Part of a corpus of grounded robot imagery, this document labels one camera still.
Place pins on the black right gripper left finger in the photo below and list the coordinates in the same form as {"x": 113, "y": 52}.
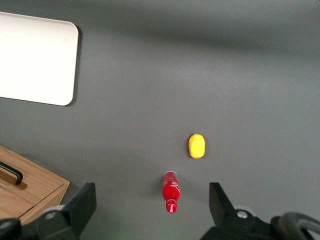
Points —
{"x": 75, "y": 215}

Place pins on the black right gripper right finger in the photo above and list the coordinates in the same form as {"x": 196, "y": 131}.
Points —
{"x": 225, "y": 220}

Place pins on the red coke bottle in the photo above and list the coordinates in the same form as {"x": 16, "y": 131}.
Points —
{"x": 171, "y": 192}

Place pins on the white rectangular tray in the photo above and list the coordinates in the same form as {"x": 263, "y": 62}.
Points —
{"x": 37, "y": 57}

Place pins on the wooden drawer cabinet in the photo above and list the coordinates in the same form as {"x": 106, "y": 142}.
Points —
{"x": 47, "y": 203}

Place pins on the wooden lower drawer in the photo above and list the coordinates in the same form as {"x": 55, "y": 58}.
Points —
{"x": 42, "y": 180}

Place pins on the wooden drawer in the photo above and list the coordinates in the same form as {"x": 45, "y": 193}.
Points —
{"x": 12, "y": 205}
{"x": 42, "y": 180}

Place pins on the wooden upper drawer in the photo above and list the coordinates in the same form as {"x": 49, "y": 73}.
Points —
{"x": 12, "y": 205}

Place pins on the yellow lemon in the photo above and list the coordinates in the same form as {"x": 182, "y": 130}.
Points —
{"x": 197, "y": 146}

